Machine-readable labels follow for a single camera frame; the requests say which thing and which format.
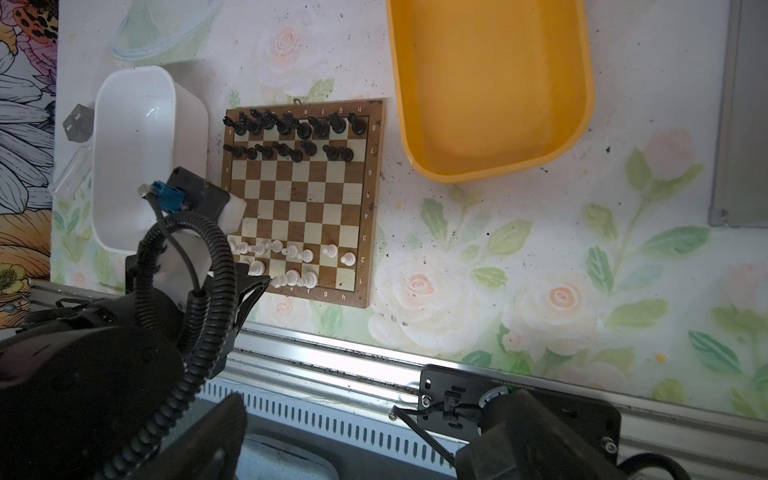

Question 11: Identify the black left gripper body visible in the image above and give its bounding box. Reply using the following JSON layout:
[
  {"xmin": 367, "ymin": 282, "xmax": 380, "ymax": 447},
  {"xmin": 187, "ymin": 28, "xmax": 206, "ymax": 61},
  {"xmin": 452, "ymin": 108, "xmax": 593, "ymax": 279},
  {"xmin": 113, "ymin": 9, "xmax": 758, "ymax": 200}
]
[{"xmin": 207, "ymin": 262, "xmax": 270, "ymax": 380}]

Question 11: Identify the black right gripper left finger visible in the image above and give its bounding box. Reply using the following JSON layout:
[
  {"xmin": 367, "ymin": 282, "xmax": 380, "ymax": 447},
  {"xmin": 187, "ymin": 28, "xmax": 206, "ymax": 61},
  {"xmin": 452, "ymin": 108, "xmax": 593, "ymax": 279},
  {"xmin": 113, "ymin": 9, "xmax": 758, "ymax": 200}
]
[{"xmin": 128, "ymin": 393, "xmax": 248, "ymax": 479}]

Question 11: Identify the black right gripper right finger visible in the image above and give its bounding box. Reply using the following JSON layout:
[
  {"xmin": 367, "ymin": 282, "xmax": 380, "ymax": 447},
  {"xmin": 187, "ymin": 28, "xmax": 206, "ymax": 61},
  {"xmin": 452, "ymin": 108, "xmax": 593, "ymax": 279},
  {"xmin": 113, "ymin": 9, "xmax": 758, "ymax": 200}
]
[{"xmin": 454, "ymin": 420, "xmax": 627, "ymax": 479}]

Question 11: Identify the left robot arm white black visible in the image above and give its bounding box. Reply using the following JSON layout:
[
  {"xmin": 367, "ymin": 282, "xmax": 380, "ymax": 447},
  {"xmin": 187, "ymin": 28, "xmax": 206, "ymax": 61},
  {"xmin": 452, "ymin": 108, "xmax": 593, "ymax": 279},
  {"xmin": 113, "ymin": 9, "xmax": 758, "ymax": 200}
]
[{"xmin": 1, "ymin": 269, "xmax": 246, "ymax": 479}]

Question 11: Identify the wooden chess board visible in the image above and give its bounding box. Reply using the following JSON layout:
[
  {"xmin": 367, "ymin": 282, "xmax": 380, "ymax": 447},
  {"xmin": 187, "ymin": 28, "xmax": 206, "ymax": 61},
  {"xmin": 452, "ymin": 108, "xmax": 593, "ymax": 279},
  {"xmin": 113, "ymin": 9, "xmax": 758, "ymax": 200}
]
[{"xmin": 221, "ymin": 99, "xmax": 385, "ymax": 308}]

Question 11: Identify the white plastic tray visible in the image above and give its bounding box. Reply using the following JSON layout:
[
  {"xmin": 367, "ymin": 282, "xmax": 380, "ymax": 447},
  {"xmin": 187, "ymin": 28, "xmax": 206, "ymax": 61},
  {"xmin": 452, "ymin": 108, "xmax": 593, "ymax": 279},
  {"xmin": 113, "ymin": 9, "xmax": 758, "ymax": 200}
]
[{"xmin": 91, "ymin": 66, "xmax": 210, "ymax": 255}]

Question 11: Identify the yellow plastic tray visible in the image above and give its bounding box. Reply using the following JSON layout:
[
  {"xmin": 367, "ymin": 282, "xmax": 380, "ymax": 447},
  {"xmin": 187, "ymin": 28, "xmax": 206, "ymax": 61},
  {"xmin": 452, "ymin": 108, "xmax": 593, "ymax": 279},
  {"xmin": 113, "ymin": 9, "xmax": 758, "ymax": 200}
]
[{"xmin": 386, "ymin": 1, "xmax": 595, "ymax": 184}]

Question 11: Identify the grey metal box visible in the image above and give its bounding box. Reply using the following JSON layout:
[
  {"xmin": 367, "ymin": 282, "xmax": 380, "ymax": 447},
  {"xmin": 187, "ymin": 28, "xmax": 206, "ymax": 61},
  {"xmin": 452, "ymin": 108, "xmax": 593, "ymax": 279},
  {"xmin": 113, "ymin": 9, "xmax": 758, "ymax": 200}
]
[{"xmin": 708, "ymin": 1, "xmax": 767, "ymax": 229}]

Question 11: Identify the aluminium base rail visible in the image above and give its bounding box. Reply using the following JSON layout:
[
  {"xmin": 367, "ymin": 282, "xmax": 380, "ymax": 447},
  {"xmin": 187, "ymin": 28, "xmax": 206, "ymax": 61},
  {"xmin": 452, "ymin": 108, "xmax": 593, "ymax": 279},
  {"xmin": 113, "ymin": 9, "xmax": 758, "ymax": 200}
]
[{"xmin": 26, "ymin": 278, "xmax": 768, "ymax": 480}]

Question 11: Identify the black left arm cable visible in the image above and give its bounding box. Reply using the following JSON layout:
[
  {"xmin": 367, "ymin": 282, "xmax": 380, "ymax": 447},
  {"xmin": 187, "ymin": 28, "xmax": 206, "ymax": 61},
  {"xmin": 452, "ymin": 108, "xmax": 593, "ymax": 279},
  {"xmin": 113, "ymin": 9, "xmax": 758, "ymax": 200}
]
[{"xmin": 95, "ymin": 209, "xmax": 239, "ymax": 480}]

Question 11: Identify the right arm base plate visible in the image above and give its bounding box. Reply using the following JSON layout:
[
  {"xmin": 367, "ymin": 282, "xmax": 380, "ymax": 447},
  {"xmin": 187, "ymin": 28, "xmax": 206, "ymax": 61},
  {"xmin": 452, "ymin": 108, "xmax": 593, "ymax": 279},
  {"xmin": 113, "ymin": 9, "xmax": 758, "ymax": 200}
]
[{"xmin": 390, "ymin": 365, "xmax": 622, "ymax": 463}]

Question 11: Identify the small grey bracket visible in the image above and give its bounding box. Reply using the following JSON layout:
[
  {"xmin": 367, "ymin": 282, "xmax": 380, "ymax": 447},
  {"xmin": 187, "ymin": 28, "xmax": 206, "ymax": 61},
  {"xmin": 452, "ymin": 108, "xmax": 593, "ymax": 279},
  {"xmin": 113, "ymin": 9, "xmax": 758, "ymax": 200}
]
[{"xmin": 62, "ymin": 104, "xmax": 95, "ymax": 143}]

